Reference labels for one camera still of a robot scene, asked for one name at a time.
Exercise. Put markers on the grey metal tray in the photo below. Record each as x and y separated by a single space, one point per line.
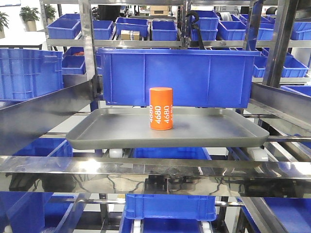
116 128

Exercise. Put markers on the blue bin lower centre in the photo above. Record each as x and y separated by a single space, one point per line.
159 213

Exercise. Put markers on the blue crate at left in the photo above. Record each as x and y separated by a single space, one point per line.
26 74

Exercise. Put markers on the orange cylindrical capacitor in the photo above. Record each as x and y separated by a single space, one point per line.
161 108

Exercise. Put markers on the large blue plastic bin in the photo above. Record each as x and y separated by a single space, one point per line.
199 78

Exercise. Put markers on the potted plant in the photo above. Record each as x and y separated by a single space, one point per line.
29 16

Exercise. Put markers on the stainless steel shelf rack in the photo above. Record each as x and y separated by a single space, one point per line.
251 181

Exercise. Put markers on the cardboard box on shelf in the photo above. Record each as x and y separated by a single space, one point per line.
130 35

